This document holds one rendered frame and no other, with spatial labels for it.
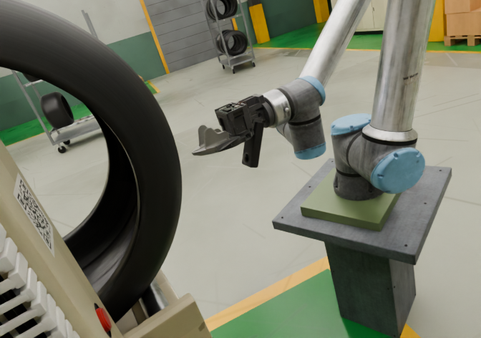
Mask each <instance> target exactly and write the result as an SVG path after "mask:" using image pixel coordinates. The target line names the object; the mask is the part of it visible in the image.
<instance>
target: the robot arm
mask: <svg viewBox="0 0 481 338"><path fill-rule="evenodd" d="M370 2H371V0H338V1H337V3H336V5H335V7H334V9H333V11H332V13H331V15H330V17H329V19H328V21H327V22H326V24H325V26H324V28H323V30H322V32H321V34H320V36H319V38H318V40H317V42H316V44H315V46H314V48H313V50H312V52H311V54H310V56H309V58H308V60H307V62H306V64H305V66H304V68H303V70H302V72H301V74H300V76H299V78H296V79H295V80H294V81H292V82H289V83H287V84H285V85H282V86H280V87H278V88H276V89H274V90H271V91H269V92H266V93H264V94H262V95H258V94H254V95H251V96H249V97H247V98H244V99H242V100H240V101H237V102H230V103H228V104H226V105H223V106H222V107H219V108H217V109H215V114H216V117H217V118H218V122H219V125H220V126H221V128H222V131H221V130H220V129H218V128H216V129H213V128H211V127H206V126H205V125H201V126H200V127H199V128H198V138H199V146H197V147H196V148H195V149H194V150H193V151H192V152H191V153H192V154H193V155H199V156H203V155H209V154H213V153H217V152H221V151H224V150H228V149H231V148H234V147H235V146H237V145H240V144H241V143H244V148H243V158H242V164H243V165H246V166H248V167H250V168H257V167H258V162H259V157H260V151H261V143H262V137H263V129H264V128H267V127H269V128H276V129H277V131H278V132H279V133H280V134H281V135H282V136H284V137H285V138H286V139H287V141H289V142H290V144H292V146H293V150H294V152H293V153H294V154H295V156H296V157H297V158H298V159H301V160H310V159H314V158H317V157H319V156H321V155H323V154H324V153H325V152H326V141H325V137H324V129H323V125H322V120H321V113H320V109H319V107H320V106H322V104H323V103H324V102H325V99H326V93H325V90H324V89H325V88H326V86H327V84H328V82H329V80H330V78H331V76H332V74H333V73H334V70H335V69H336V66H337V64H338V63H339V61H340V59H341V57H342V55H343V53H344V51H345V50H346V48H347V46H348V44H349V42H350V40H351V38H352V37H353V35H354V32H355V31H356V28H357V27H358V25H359V23H360V21H361V19H362V17H363V15H364V14H365V12H366V10H367V8H368V6H369V4H370ZM435 2H436V0H388V2H387V11H386V16H385V22H384V31H383V37H382V46H381V51H380V58H379V67H378V72H377V78H376V87H375V93H374V102H373V108H372V114H371V115H370V114H366V113H360V114H353V115H347V116H344V117H341V118H339V119H337V120H335V121H333V122H332V124H331V133H330V134H331V141H332V145H333V151H334V160H335V164H336V173H335V176H334V181H333V187H334V192H335V194H337V195H338V196H339V197H341V198H344V199H347V200H350V201H366V200H370V199H373V198H376V197H378V196H380V195H381V194H383V193H391V194H395V193H401V192H404V191H405V190H406V189H408V188H411V187H412V186H413V185H415V184H416V183H417V182H418V181H419V179H420V178H421V177H422V175H423V170H424V169H425V159H424V156H423V154H421V153H420V151H418V150H417V149H415V148H416V144H417V138H418V134H417V132H416V131H415V130H414V129H413V128H412V123H413V119H414V112H415V108H416V104H417V97H418V93H419V86H420V82H421V78H422V70H423V66H424V59H425V55H426V51H427V44H428V40H429V33H430V29H431V25H432V18H433V13H434V7H435ZM223 107H224V108H223ZM221 108H222V109H221Z"/></svg>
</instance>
